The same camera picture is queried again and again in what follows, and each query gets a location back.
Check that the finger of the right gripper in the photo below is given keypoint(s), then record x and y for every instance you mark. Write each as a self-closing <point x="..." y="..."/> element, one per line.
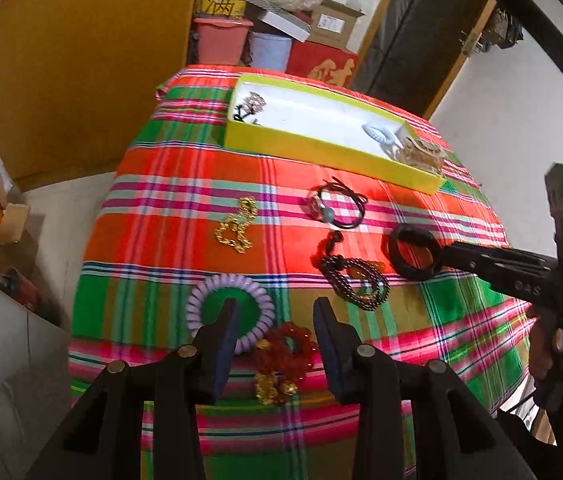
<point x="524" y="275"/>

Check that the wooden wardrobe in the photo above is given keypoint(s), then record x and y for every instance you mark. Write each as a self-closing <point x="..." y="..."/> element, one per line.
<point x="78" y="79"/>

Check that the blue plastic bucket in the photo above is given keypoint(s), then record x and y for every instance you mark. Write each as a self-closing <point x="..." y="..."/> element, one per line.
<point x="268" y="51"/>

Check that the yellow shallow box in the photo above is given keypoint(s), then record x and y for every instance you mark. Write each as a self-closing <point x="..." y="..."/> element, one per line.
<point x="326" y="128"/>

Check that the brown cardboard box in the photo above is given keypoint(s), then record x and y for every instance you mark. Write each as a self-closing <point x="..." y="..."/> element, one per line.
<point x="332" y="24"/>

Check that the white striped box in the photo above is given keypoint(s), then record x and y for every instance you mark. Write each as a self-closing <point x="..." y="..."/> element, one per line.
<point x="274" y="16"/>

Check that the grey drawer cabinet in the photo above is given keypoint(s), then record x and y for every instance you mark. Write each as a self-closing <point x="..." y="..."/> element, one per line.
<point x="34" y="385"/>

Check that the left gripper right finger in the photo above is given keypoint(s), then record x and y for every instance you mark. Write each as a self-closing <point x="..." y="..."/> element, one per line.
<point x="337" y="342"/>

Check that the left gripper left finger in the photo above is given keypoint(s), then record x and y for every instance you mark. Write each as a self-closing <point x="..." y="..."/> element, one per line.
<point x="215" y="344"/>

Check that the beige claw hair clip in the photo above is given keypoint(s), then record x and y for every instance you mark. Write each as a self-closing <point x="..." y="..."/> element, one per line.
<point x="421" y="155"/>

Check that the red gift box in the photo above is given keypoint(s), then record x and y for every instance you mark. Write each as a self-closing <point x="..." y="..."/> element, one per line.
<point x="322" y="63"/>

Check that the black fitness band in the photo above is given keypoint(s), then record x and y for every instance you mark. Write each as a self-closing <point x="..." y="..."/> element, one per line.
<point x="406" y="234"/>

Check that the pink plastic bin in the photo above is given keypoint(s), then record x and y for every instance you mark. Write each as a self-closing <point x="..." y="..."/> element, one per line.
<point x="221" y="41"/>

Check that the wooden door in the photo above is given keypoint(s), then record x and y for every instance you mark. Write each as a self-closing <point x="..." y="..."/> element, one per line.
<point x="415" y="49"/>

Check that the plaid tablecloth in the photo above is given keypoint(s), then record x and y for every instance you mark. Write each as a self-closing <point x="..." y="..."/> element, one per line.
<point x="154" y="241"/>

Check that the rhinestone hair clip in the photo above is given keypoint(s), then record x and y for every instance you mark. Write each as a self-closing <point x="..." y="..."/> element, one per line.
<point x="253" y="104"/>

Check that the yellow printed box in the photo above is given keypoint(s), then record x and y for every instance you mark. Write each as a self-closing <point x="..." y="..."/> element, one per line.
<point x="220" y="8"/>

